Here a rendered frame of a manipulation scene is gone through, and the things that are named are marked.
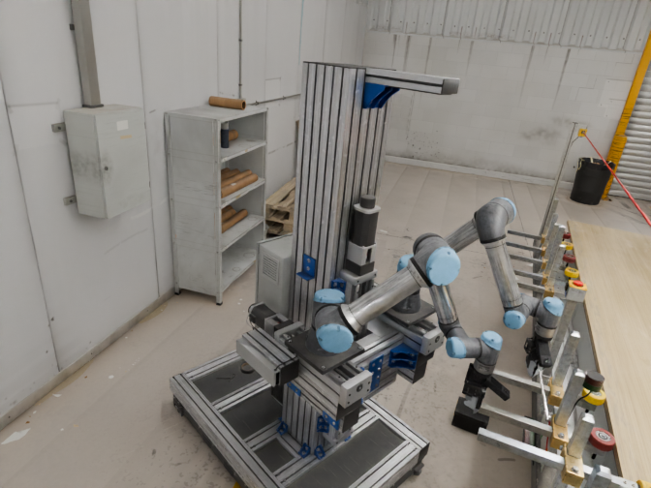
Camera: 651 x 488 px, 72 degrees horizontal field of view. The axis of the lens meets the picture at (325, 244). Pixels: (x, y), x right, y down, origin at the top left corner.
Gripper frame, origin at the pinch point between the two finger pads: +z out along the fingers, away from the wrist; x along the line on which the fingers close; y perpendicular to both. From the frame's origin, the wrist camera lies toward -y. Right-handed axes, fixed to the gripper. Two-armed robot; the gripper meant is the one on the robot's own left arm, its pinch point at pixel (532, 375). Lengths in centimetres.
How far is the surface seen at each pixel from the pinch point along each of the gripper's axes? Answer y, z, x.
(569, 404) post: -25.1, -8.3, -2.0
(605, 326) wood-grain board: 45, -1, -53
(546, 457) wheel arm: -49, -7, 15
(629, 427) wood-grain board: -25.3, -0.8, -26.1
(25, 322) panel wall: 44, 35, 256
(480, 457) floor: 36, 89, -7
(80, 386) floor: 56, 89, 239
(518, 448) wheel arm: -47, -6, 23
